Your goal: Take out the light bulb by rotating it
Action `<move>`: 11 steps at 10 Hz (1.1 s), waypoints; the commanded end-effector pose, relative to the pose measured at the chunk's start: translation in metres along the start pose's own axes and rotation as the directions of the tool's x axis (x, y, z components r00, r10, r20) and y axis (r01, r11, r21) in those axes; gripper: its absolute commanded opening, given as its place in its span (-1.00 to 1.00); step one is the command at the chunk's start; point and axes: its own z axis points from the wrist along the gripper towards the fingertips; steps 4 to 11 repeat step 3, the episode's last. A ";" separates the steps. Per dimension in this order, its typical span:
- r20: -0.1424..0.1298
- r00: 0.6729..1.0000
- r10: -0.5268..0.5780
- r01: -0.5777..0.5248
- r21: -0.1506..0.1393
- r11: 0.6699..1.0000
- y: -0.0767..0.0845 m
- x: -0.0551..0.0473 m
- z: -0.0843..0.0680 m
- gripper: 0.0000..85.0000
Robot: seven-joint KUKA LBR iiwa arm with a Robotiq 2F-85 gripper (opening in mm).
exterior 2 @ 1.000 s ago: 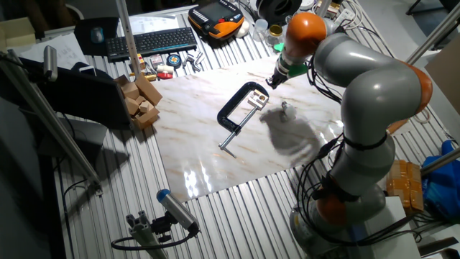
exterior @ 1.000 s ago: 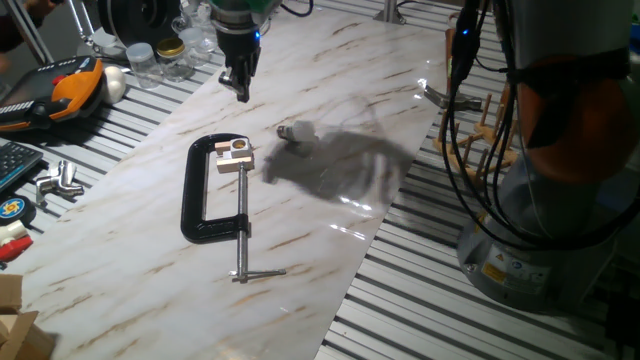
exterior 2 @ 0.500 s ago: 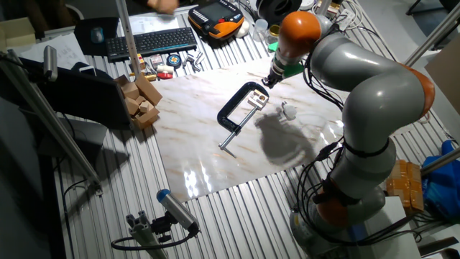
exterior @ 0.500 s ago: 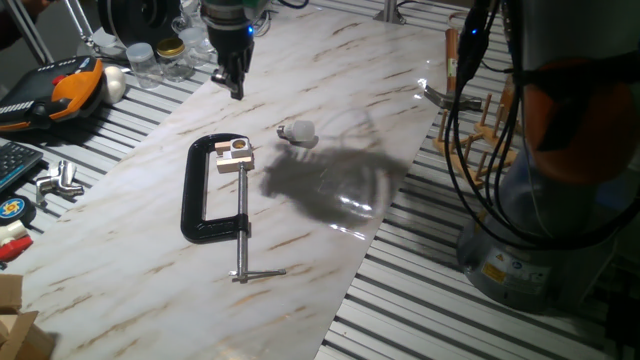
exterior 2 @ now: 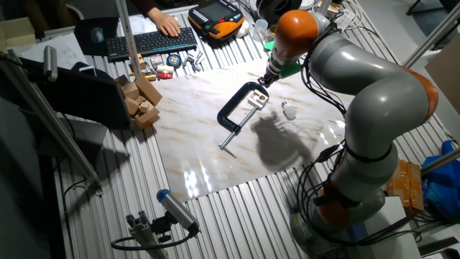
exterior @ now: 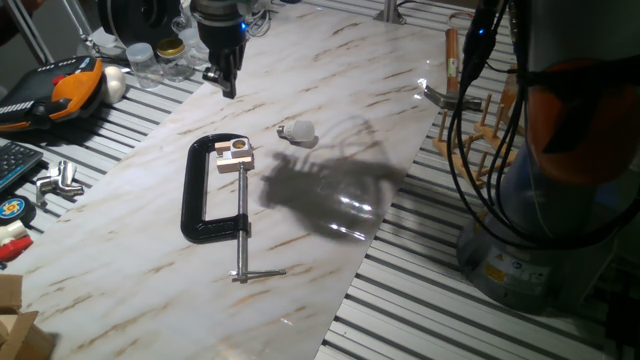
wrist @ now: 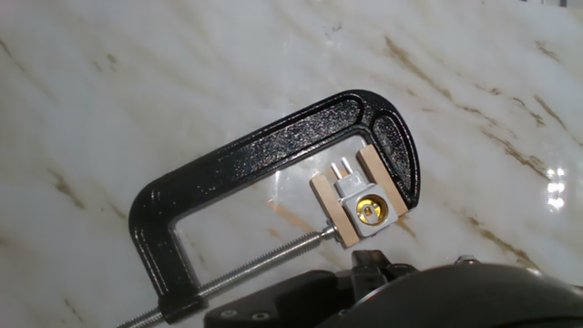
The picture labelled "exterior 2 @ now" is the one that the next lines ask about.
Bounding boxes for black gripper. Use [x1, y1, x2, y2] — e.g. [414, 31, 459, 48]
[257, 68, 280, 89]

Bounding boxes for grey cylindrical peg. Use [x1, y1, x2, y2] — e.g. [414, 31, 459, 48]
[280, 101, 298, 121]

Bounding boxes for person forearm dark sleeve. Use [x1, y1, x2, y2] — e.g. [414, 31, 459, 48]
[131, 0, 157, 17]

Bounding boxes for person hand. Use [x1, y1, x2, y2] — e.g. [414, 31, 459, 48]
[147, 6, 182, 38]

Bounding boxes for black C-clamp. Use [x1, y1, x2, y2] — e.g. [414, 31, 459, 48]
[216, 81, 270, 159]

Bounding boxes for clear plastic jar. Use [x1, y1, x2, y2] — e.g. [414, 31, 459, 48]
[252, 18, 270, 42]

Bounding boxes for white egg shaped object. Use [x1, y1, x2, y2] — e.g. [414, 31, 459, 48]
[235, 19, 251, 39]

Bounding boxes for silver pipe fitting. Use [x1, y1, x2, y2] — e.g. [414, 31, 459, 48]
[182, 51, 206, 72]

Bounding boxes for black filament spool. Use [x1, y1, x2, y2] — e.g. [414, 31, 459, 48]
[255, 0, 303, 22]

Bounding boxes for orange black teach pendant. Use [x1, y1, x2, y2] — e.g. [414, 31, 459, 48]
[187, 0, 246, 40]

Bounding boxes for black round tape measure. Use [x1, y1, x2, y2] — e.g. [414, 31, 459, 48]
[165, 53, 183, 70]

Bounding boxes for white power strip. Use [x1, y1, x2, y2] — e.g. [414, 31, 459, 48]
[336, 9, 356, 32]

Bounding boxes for small red white packet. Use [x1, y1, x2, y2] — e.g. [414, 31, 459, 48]
[149, 53, 165, 69]

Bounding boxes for brass fitting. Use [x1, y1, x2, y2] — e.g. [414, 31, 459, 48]
[129, 73, 158, 82]

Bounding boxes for open cardboard box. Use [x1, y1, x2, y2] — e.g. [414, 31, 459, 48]
[114, 73, 163, 131]

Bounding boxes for black keyboard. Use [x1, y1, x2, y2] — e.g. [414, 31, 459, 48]
[105, 27, 198, 63]

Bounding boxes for white printed sheet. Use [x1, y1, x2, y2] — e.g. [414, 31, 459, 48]
[118, 14, 180, 37]

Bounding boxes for brown taped package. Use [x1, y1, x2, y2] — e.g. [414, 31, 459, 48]
[386, 159, 425, 213]

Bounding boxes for grey computer mouse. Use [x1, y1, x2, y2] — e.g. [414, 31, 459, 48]
[90, 27, 105, 45]

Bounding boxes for smartphone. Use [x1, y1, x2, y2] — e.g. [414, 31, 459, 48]
[78, 64, 98, 77]

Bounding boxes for brown cardboard sheet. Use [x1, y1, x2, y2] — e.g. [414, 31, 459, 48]
[424, 35, 460, 116]

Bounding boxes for dark laptop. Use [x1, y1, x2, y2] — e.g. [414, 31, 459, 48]
[17, 56, 133, 165]

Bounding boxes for black mouse pad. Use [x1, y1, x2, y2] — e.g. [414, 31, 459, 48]
[73, 17, 120, 57]

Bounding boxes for short aluminium profile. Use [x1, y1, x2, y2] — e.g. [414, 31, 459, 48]
[125, 210, 170, 259]

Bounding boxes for white paper sheets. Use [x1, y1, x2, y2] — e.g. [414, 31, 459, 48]
[19, 32, 91, 71]

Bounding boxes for blue bag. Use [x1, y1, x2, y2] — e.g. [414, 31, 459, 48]
[422, 139, 460, 222]

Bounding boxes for beige boxes stack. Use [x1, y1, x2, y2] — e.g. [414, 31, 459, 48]
[0, 17, 37, 51]

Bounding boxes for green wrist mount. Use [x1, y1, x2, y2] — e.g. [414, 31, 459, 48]
[263, 40, 303, 79]

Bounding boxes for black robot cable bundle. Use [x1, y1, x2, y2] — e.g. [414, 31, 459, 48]
[296, 17, 423, 249]

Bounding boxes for white valve red handle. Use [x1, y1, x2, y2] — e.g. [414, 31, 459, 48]
[157, 64, 175, 80]

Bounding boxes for aluminium frame post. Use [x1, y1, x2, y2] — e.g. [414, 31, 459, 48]
[114, 0, 142, 78]
[419, 147, 460, 177]
[404, 1, 460, 68]

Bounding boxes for grey camera blue tip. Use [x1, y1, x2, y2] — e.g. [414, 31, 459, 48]
[156, 188, 201, 235]

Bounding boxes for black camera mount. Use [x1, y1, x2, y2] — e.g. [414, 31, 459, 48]
[150, 211, 174, 244]

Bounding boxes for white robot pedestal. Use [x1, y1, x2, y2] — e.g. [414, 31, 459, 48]
[354, 196, 422, 259]

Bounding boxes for black camera cable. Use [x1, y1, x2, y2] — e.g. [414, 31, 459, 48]
[110, 225, 201, 252]

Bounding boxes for aluminium frame strut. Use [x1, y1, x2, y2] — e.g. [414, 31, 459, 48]
[0, 50, 104, 197]

